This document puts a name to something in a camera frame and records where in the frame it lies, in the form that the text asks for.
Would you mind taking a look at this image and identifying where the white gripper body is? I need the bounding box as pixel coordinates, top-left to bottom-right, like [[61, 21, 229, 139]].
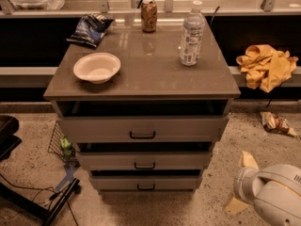
[[233, 167, 264, 204]]

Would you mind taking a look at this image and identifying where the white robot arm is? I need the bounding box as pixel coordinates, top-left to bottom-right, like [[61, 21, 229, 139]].
[[225, 151, 301, 226]]

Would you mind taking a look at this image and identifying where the yellow cloth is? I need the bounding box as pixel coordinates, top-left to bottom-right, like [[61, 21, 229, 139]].
[[236, 44, 298, 92]]

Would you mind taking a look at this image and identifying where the white paper bowl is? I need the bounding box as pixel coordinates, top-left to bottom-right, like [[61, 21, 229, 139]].
[[73, 53, 120, 84]]

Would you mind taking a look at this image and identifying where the grey middle drawer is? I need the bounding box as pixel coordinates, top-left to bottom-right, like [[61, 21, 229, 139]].
[[77, 152, 212, 170]]

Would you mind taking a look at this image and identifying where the grey bottom drawer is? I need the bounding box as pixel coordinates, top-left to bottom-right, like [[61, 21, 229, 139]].
[[89, 176, 202, 191]]

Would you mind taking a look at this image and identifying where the black chair base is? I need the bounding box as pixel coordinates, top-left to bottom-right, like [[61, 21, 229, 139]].
[[0, 115, 22, 161]]

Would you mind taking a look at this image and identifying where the black stand leg left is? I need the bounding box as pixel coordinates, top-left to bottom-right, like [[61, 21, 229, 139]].
[[0, 177, 82, 226]]

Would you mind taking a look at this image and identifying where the blue tape on floor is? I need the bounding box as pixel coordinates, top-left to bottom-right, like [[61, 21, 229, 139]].
[[55, 163, 79, 192]]

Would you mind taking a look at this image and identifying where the grey drawer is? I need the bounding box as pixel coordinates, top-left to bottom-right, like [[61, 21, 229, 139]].
[[89, 176, 202, 191], [77, 152, 212, 170], [58, 116, 229, 143]]

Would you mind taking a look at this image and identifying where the wire mesh basket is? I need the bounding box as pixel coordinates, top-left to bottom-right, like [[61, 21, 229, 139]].
[[48, 122, 76, 163]]

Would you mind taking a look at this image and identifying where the black cable behind cabinet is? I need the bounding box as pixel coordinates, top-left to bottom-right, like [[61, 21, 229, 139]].
[[209, 5, 221, 26]]

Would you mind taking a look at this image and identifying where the black floor cable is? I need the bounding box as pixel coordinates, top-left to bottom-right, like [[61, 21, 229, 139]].
[[0, 172, 80, 226]]

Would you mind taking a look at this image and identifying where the orange soda can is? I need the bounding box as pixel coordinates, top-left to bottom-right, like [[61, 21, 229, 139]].
[[141, 0, 157, 33]]

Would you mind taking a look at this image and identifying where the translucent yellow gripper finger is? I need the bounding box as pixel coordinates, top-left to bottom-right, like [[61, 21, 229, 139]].
[[240, 151, 259, 170], [225, 196, 248, 215]]

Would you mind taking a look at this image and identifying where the clear plastic water bottle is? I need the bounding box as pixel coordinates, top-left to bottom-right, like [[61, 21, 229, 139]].
[[180, 0, 205, 66]]

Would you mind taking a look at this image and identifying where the grey top drawer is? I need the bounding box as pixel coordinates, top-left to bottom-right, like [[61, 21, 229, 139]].
[[58, 116, 229, 143]]

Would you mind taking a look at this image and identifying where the green object in basket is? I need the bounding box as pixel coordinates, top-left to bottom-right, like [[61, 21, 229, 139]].
[[60, 137, 72, 156]]

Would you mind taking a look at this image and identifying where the crumpled snack wrapper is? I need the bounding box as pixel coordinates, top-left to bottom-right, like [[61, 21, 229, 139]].
[[261, 112, 298, 137]]

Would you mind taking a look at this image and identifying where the blue chip bag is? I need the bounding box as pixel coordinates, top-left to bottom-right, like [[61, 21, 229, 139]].
[[67, 13, 114, 48]]

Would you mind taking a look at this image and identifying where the grey drawer cabinet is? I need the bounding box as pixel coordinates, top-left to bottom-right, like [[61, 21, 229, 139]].
[[44, 14, 240, 177]]

